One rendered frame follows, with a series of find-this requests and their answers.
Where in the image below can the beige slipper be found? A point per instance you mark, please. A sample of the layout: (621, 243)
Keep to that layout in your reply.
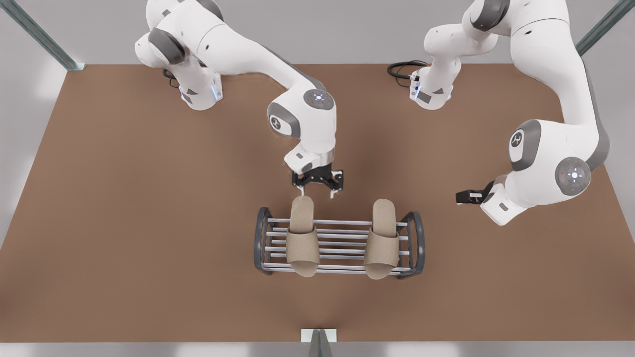
(382, 243)
(302, 238)

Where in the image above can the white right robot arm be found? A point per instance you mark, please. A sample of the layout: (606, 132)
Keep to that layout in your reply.
(238, 47)

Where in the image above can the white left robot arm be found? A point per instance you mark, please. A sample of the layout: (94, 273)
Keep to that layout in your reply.
(550, 64)

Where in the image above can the grey metal shoe rack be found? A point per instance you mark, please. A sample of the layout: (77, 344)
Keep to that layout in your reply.
(342, 243)

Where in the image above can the silver frame post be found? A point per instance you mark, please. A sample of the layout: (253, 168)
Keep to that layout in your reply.
(39, 34)
(603, 27)
(319, 342)

